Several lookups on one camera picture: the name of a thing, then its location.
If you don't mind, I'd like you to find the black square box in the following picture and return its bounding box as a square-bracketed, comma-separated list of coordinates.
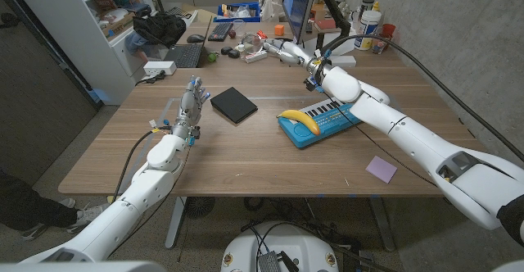
[210, 86, 260, 125]

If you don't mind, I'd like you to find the white shelf unit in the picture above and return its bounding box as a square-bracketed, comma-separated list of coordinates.
[7, 0, 157, 107]

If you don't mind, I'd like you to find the white plastic tub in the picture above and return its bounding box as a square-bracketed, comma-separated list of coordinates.
[354, 9, 383, 52]

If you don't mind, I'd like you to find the black laptop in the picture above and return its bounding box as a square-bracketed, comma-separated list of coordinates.
[163, 15, 215, 70]

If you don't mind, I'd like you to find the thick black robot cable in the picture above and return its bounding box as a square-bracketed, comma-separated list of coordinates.
[320, 33, 524, 163]

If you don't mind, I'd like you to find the black computer monitor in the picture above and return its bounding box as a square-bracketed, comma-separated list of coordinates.
[282, 0, 320, 45]

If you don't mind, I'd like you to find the white block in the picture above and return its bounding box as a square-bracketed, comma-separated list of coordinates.
[327, 54, 358, 69]

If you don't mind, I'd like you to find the person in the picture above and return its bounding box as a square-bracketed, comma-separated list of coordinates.
[0, 168, 106, 241]

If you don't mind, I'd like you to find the yellow banana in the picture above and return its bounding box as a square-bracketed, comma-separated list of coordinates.
[276, 108, 322, 137]

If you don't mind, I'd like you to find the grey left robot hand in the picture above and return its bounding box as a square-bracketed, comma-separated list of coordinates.
[173, 75, 212, 130]

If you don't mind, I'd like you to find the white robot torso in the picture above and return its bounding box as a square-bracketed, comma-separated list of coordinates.
[0, 259, 524, 272]

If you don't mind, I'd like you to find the long white box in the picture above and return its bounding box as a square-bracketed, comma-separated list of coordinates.
[243, 49, 269, 64]

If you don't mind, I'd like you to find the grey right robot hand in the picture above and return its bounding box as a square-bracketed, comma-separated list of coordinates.
[261, 38, 313, 66]

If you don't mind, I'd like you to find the cardboard box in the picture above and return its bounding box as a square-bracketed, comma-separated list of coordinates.
[100, 11, 137, 39]

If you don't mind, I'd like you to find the blue storage bin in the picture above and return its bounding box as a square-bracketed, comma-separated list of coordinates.
[216, 2, 262, 24]

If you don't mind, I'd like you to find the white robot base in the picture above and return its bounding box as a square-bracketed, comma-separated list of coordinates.
[220, 220, 341, 272]

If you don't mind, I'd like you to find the purple sticky note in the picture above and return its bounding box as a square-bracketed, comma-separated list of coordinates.
[364, 154, 399, 184]

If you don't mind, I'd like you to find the blue toy piano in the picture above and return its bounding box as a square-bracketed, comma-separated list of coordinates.
[278, 97, 364, 150]

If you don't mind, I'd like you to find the black keyboard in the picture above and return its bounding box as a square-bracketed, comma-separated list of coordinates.
[206, 20, 235, 43]

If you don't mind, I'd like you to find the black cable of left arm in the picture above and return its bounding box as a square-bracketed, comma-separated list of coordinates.
[111, 125, 174, 204]

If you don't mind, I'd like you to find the white power strip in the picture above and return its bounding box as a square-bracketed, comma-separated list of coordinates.
[142, 60, 178, 78]

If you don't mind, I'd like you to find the red cup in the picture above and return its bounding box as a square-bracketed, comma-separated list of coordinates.
[380, 22, 397, 40]

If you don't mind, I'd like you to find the grey table leg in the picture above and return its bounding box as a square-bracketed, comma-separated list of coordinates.
[164, 195, 187, 250]

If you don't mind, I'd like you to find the black bag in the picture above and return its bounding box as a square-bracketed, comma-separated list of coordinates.
[132, 11, 187, 49]

